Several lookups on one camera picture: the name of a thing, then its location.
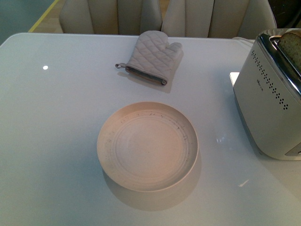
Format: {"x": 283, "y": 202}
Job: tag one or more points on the bread slice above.
{"x": 290, "y": 44}

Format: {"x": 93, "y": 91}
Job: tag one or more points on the white chrome toaster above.
{"x": 268, "y": 96}

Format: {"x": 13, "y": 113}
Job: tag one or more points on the pink round plate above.
{"x": 147, "y": 147}

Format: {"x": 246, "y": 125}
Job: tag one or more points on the grey quilted oven mitt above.
{"x": 153, "y": 58}

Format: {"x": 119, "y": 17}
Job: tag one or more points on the left beige chair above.
{"x": 123, "y": 17}

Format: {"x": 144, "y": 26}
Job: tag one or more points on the beige chair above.
{"x": 123, "y": 17}
{"x": 218, "y": 18}

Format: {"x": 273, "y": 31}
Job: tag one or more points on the right beige chair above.
{"x": 218, "y": 18}

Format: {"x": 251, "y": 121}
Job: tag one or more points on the dark grey washing machine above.
{"x": 287, "y": 13}

